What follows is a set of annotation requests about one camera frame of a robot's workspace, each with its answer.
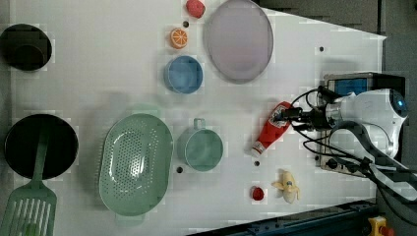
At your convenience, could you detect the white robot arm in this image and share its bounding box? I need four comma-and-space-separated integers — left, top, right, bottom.
271, 87, 416, 204

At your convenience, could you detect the peeled toy banana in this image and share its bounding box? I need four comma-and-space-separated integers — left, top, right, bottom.
271, 171, 300, 204

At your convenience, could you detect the green perforated colander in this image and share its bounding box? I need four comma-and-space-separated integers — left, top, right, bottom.
98, 113, 174, 216

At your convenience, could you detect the red ketchup bottle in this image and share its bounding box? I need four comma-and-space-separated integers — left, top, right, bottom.
251, 101, 291, 157

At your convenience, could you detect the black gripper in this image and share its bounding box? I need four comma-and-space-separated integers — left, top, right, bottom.
274, 107, 329, 132

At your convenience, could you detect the red toy strawberry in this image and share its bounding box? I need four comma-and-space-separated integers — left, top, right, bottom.
186, 0, 206, 19

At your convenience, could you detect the green slotted spatula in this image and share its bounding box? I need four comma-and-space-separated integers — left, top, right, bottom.
1, 132, 57, 236

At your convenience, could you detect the small red toy fruit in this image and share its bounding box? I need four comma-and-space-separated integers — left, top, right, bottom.
251, 187, 265, 201

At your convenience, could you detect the green cup with handle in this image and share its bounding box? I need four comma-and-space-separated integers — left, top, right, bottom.
177, 118, 223, 172

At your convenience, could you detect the small black pot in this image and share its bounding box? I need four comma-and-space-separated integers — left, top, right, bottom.
0, 24, 52, 72

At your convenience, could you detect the blue round bowl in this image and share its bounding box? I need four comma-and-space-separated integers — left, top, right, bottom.
164, 55, 204, 94

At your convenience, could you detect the large black pan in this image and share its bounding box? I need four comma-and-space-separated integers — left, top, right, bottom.
4, 113, 80, 180

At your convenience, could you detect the orange slice toy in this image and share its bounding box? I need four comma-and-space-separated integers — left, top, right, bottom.
170, 29, 188, 49

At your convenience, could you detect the yellow red emergency button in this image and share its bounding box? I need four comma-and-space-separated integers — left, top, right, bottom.
368, 216, 395, 236

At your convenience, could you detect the purple round plate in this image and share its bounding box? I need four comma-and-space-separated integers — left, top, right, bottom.
205, 0, 273, 84

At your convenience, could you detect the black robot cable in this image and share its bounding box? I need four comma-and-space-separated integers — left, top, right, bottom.
289, 86, 417, 228

